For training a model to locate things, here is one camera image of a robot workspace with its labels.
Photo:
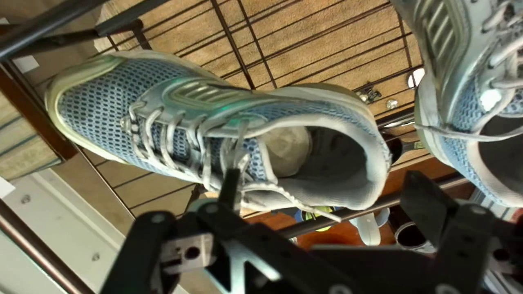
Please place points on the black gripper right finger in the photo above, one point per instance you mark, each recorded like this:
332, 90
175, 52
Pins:
463, 245

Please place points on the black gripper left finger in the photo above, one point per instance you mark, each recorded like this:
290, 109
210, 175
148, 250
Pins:
229, 217

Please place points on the grey blue running shoe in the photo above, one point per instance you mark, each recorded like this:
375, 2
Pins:
164, 103
463, 65

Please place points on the dark coffee mug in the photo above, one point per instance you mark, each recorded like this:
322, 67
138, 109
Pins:
414, 238

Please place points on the white plastic cup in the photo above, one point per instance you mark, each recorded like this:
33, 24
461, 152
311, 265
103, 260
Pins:
370, 230

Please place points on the yellow tennis ball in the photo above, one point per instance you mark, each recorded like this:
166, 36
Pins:
326, 225

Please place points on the round metal lid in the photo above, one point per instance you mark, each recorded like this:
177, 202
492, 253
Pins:
417, 77

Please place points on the black binder clip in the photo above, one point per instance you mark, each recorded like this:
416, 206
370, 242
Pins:
370, 91

